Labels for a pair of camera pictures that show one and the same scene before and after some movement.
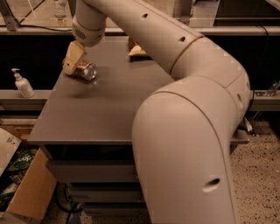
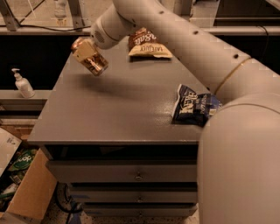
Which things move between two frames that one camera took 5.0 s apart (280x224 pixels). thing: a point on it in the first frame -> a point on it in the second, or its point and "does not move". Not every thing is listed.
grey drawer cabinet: x=87 y=127 does not move
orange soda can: x=86 y=69 -> x=96 y=63
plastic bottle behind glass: x=60 y=13 does not move
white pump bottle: x=23 y=85 does not move
